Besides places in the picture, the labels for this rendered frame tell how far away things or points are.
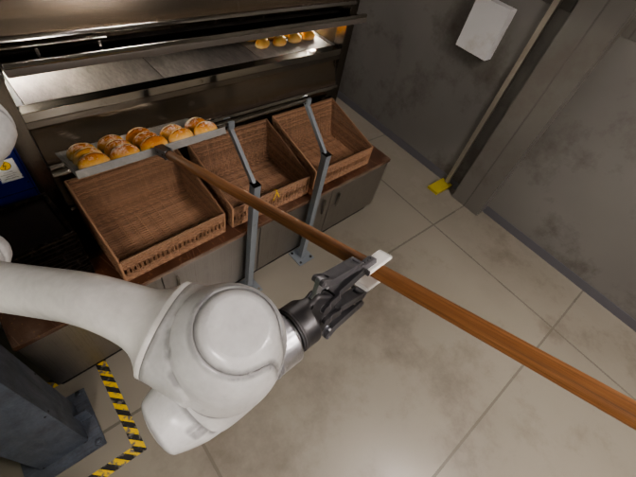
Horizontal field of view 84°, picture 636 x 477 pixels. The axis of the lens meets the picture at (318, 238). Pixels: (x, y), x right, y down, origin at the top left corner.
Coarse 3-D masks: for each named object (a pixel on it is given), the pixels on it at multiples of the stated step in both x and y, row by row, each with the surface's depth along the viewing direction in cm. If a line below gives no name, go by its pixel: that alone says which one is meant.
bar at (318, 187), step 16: (304, 96) 187; (256, 112) 169; (272, 112) 175; (320, 144) 194; (240, 160) 168; (320, 160) 199; (320, 176) 205; (256, 192) 172; (320, 192) 216; (256, 224) 191; (304, 240) 250; (304, 256) 266; (256, 288) 242
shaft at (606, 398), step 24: (192, 168) 108; (240, 192) 92; (288, 216) 80; (312, 240) 74; (336, 240) 71; (408, 288) 59; (456, 312) 54; (480, 336) 51; (504, 336) 49; (528, 360) 47; (552, 360) 46; (576, 384) 43; (600, 384) 43; (600, 408) 42; (624, 408) 40
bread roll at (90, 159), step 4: (88, 152) 117; (92, 152) 118; (96, 152) 118; (100, 152) 119; (84, 156) 116; (88, 156) 116; (92, 156) 116; (96, 156) 117; (100, 156) 118; (104, 156) 119; (80, 160) 116; (84, 160) 116; (88, 160) 116; (92, 160) 116; (96, 160) 117; (100, 160) 118; (104, 160) 119; (108, 160) 120; (80, 164) 115; (84, 164) 116; (88, 164) 116; (92, 164) 116; (96, 164) 117; (80, 168) 116
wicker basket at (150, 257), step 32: (160, 160) 189; (96, 192) 174; (128, 192) 185; (160, 192) 198; (192, 192) 202; (96, 224) 180; (128, 224) 185; (160, 224) 189; (192, 224) 193; (224, 224) 190; (128, 256) 173; (160, 256) 171
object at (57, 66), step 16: (304, 16) 202; (320, 16) 204; (336, 16) 207; (176, 32) 160; (192, 32) 161; (208, 32) 163; (272, 32) 172; (288, 32) 178; (48, 48) 132; (64, 48) 134; (80, 48) 135; (96, 48) 136; (160, 48) 141; (176, 48) 146; (192, 48) 150; (0, 64) 117; (48, 64) 120; (64, 64) 123; (80, 64) 126
